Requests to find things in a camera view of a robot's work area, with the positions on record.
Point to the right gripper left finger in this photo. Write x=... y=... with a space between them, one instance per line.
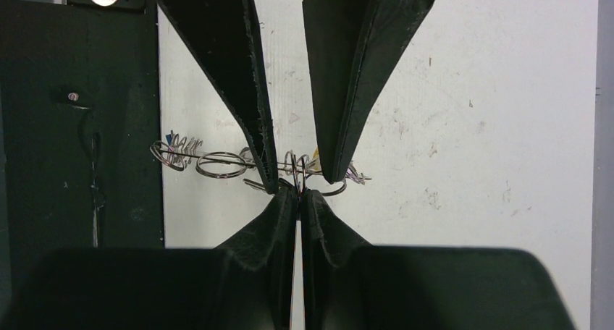
x=244 y=283

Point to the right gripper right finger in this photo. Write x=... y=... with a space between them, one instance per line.
x=349 y=283

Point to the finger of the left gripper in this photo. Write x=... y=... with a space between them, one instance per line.
x=353 y=47
x=225 y=40

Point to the metal disc keyring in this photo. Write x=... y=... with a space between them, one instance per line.
x=178 y=153

